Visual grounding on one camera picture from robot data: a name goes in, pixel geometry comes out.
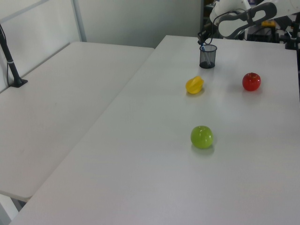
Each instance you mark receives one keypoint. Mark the aluminium partition post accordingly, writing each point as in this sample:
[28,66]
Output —
[79,21]

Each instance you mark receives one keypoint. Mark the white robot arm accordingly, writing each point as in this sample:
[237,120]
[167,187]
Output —
[232,25]

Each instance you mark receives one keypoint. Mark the black pole with base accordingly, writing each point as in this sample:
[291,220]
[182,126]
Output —
[9,63]

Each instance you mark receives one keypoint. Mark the yellow star fruit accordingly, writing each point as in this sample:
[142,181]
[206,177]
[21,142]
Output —
[194,85]

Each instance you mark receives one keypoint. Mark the blue white marker pen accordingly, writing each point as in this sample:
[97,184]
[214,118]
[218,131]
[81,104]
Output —
[204,48]

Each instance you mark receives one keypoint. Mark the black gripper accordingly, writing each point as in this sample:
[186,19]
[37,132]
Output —
[204,30]

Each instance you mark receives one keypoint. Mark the black camera stand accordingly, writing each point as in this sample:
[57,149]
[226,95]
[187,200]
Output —
[293,39]

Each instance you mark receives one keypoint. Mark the yellow box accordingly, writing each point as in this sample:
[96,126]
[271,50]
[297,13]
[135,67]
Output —
[269,24]

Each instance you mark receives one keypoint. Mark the black equipment box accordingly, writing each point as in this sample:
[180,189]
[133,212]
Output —
[260,35]

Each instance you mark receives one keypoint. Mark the green apple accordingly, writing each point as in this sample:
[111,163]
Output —
[201,137]

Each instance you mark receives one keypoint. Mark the black mesh pen cup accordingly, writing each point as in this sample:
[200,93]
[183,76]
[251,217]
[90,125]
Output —
[208,62]

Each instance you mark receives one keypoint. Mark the red apple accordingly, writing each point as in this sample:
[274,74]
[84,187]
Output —
[251,81]

